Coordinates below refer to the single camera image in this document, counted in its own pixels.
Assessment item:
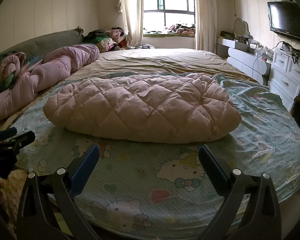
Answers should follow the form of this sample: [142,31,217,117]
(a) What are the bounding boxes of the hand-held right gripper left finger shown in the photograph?
[16,144,100,240]

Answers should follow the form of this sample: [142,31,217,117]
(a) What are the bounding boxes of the white grey vanity desk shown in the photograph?
[216,36,272,85]

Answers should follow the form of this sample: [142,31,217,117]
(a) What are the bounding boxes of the grey padded headboard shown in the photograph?
[0,26,84,63]

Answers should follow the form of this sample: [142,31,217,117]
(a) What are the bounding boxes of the pink rolled duvet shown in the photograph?
[0,44,100,123]

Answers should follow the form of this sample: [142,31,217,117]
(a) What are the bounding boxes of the pink quilted coat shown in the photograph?
[43,72,242,144]

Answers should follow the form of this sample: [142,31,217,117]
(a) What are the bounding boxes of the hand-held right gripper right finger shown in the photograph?
[199,145,283,240]

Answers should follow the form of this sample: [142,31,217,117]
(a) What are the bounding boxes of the cream curtain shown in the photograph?
[120,0,144,48]
[194,0,218,53]

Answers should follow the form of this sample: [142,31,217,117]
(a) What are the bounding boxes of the cosmetics clutter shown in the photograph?
[236,36,274,62]

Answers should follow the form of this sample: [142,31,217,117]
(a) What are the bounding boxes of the black cable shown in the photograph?
[275,40,300,65]

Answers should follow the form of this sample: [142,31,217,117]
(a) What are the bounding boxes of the white drawer dresser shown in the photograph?
[269,47,300,113]

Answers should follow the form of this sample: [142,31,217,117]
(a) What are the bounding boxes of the beige bed sheet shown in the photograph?
[65,48,259,83]

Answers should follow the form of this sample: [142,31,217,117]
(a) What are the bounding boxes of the cloud shaped mirror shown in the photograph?
[234,18,250,39]

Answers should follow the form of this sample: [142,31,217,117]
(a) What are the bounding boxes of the floral printed quilt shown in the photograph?
[0,52,28,94]

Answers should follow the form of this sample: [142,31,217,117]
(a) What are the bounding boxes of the pink clothes on window sill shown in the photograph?
[164,23,196,35]

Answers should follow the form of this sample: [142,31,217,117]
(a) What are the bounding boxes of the pile of clothes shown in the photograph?
[84,27,130,53]

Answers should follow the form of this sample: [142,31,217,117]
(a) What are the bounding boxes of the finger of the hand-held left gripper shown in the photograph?
[14,131,36,153]
[0,127,17,143]

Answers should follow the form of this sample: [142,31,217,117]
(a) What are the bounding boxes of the black wall television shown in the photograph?
[267,1,300,43]

